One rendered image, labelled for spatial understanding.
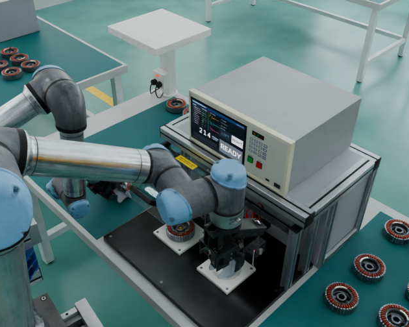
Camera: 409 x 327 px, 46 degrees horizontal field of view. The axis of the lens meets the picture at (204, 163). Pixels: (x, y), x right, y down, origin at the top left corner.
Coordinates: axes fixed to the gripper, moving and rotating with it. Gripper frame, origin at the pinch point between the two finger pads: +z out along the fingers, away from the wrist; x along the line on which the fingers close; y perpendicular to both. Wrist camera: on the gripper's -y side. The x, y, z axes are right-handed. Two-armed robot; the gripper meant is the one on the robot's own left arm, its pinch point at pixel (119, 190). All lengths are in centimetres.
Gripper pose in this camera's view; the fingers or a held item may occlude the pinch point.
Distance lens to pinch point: 209.7
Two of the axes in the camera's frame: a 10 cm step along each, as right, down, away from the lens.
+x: 8.4, 3.4, -4.2
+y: -4.7, 8.4, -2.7
